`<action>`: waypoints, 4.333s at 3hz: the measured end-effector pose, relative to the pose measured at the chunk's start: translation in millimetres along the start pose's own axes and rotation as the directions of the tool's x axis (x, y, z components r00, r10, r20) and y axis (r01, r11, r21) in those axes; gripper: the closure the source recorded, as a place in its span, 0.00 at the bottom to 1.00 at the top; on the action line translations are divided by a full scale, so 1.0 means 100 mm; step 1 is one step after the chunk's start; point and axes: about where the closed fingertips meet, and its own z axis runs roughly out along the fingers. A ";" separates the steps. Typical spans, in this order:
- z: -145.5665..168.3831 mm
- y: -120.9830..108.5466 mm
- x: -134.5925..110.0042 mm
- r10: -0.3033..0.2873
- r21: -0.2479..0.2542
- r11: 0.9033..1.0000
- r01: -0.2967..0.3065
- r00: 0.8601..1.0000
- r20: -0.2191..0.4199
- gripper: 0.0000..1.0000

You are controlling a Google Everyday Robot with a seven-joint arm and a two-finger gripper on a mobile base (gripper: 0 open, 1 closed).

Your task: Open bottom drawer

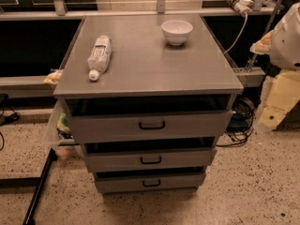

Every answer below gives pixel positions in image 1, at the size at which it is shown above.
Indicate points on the clear plastic bottle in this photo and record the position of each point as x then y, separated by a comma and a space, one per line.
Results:
100, 56

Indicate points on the yellow crumpled wrapper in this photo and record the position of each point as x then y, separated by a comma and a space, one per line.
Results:
54, 77

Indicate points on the grey top drawer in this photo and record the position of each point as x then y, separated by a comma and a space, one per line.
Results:
143, 127

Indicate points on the clear plastic bin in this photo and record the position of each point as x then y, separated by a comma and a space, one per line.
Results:
56, 137

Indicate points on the white power strip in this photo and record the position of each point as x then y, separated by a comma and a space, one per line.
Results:
240, 6

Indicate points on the grey bottom drawer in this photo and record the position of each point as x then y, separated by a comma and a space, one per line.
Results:
150, 182

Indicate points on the grey drawer cabinet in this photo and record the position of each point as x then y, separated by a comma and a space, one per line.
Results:
147, 75

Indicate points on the grey drawer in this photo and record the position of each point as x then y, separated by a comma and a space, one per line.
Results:
143, 127
149, 160
150, 182

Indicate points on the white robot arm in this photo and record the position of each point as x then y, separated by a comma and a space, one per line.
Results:
281, 93

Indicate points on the white ceramic bowl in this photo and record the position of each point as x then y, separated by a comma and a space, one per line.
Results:
176, 32

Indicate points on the black metal floor frame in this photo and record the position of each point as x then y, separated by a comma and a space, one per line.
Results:
37, 183

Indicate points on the grey middle drawer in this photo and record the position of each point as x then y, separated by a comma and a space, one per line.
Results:
149, 160

